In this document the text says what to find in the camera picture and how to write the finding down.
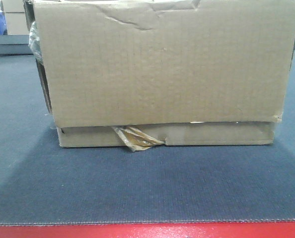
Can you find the brown cardboard carton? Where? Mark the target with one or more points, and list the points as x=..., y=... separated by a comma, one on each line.
x=144, y=73

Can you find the dark blue conveyor belt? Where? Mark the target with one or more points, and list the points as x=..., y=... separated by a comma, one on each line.
x=44, y=184

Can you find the red conveyor edge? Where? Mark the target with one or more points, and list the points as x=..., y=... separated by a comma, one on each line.
x=192, y=230

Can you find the background cardboard box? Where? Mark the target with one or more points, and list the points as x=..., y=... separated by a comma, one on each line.
x=15, y=17

